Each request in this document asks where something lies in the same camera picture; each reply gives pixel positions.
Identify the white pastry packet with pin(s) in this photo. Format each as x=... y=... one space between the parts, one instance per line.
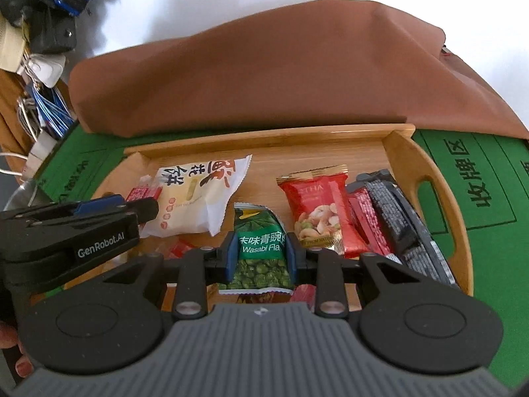
x=194 y=198

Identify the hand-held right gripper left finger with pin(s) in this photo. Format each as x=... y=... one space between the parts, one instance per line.
x=231 y=256

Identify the wooden tray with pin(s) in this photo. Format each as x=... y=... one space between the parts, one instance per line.
x=268 y=165

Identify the black hanging bag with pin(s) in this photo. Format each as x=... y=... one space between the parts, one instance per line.
x=53 y=31

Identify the red stick sachet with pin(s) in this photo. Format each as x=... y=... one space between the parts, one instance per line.
x=368 y=219

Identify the brown cloth bag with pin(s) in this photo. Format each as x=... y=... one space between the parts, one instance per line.
x=268 y=70

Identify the black stick sachet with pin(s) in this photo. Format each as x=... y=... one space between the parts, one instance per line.
x=388 y=211
x=430 y=256

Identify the red nut packet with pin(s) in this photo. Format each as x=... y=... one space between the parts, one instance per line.
x=318 y=198

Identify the person's left hand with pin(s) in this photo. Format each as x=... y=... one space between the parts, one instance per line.
x=8 y=335

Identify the beige woven hat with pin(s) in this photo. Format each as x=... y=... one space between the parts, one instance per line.
x=12 y=45

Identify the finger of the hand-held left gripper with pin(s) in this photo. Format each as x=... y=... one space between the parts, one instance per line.
x=144 y=213
x=99 y=206

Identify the green pea packet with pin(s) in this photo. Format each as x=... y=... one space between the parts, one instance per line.
x=256 y=252

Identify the orange coat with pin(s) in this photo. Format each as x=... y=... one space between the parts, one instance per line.
x=12 y=111

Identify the white tote bag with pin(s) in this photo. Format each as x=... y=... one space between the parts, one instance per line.
x=41 y=153

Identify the metal cup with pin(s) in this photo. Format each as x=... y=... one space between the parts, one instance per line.
x=22 y=194

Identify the white handbag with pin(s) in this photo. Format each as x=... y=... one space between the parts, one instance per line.
x=45 y=70

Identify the pink candy packet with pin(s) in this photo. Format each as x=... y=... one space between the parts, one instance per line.
x=301 y=296

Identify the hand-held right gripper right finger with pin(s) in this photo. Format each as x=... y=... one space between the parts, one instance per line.
x=291 y=256

